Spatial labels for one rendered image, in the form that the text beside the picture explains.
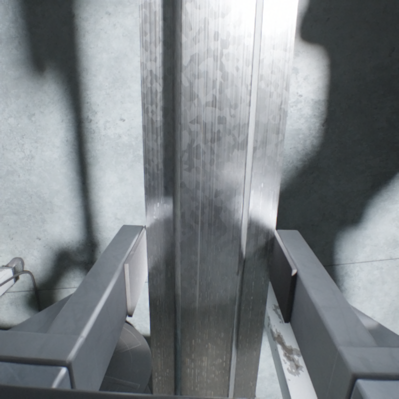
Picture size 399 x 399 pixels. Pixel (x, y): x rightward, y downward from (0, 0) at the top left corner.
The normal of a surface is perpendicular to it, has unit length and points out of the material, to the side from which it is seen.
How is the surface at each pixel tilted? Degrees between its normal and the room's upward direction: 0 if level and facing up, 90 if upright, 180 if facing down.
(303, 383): 90
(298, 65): 0
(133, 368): 90
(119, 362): 90
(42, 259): 0
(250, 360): 0
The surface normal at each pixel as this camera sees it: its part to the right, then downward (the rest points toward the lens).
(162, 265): -0.04, 0.30
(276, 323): 0.03, -0.95
